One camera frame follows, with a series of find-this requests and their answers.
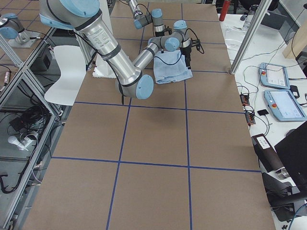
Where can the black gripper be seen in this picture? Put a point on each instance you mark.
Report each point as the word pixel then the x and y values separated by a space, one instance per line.
pixel 186 50
pixel 164 31

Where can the light blue button shirt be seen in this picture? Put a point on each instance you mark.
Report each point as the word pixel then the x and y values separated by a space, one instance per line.
pixel 170 67

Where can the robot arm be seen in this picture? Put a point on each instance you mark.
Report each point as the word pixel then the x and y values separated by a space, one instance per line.
pixel 143 17
pixel 85 16

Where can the clear plastic bag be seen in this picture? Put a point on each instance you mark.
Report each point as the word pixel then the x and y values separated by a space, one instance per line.
pixel 233 37

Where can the red bottle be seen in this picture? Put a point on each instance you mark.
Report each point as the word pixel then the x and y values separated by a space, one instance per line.
pixel 224 10

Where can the grey orange USB hub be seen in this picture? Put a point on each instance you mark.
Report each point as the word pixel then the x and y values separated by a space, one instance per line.
pixel 244 99

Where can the clear water bottle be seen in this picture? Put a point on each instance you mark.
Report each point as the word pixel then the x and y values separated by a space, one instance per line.
pixel 249 17

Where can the upper teach pendant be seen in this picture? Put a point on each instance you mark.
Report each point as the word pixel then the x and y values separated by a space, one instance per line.
pixel 274 76

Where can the teach pendant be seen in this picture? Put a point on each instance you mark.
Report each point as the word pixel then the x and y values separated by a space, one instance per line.
pixel 284 106
pixel 274 76

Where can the small black phone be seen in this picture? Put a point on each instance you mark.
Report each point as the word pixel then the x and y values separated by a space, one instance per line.
pixel 262 112

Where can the white plastic chair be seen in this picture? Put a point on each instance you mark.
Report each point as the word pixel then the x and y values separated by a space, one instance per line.
pixel 72 67

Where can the lower teach pendant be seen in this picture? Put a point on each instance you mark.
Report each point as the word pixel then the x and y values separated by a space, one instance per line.
pixel 284 106

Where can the wooden board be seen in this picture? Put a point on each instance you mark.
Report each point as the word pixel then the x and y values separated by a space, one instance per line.
pixel 297 43

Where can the black box with label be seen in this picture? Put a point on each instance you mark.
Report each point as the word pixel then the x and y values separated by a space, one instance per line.
pixel 266 153

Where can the black monitor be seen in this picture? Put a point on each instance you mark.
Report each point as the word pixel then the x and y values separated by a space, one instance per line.
pixel 292 151

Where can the white power strip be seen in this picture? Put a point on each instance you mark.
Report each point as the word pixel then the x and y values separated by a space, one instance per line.
pixel 22 144

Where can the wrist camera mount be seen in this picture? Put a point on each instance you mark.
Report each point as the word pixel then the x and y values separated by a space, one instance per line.
pixel 197 44

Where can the grey aluminium frame post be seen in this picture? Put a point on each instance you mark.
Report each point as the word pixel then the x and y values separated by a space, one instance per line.
pixel 263 7

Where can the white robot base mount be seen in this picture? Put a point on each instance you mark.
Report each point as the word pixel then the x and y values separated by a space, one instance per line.
pixel 102 69

